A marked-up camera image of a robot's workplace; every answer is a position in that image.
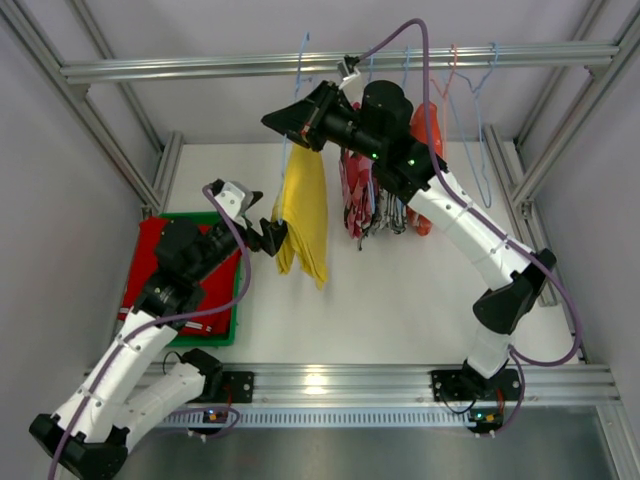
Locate yellow trousers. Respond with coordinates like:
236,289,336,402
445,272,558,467
271,144,329,290

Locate red trousers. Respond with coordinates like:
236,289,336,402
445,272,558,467
117,212,241,338

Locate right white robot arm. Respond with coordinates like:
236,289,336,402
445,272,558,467
261,80,556,387

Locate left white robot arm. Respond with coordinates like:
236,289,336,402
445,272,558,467
29,180,287,479

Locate pink floral trousers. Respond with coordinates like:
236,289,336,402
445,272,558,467
337,99,379,250

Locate orange trousers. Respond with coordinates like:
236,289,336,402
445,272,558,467
406,102,444,236

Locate newspaper print trousers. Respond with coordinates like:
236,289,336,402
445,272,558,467
374,188,408,235

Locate green plastic tray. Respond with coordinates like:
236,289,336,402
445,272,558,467
160,212,244,348

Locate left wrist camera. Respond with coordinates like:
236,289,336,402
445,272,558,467
210,179,250,224

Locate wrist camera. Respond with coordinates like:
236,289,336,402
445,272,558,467
337,55,362,92
210,179,250,224

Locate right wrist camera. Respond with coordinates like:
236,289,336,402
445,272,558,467
337,55,362,92

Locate aluminium hanging rail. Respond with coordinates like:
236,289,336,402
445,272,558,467
62,41,620,85

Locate left aluminium frame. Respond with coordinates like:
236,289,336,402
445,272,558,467
1,1,184,216

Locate aluminium frame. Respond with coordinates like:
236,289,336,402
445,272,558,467
484,1,639,366
1,1,184,216

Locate pink wire hanger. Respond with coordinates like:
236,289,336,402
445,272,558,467
429,43,458,156

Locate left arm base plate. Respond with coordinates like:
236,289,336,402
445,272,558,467
214,371,255,405

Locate right aluminium frame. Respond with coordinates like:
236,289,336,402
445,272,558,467
484,1,639,366

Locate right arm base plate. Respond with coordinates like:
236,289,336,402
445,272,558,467
430,367,522,402

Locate slotted cable duct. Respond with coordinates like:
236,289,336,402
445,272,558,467
164,405,501,429

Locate front aluminium rail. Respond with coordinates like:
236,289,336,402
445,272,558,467
84,363,621,407

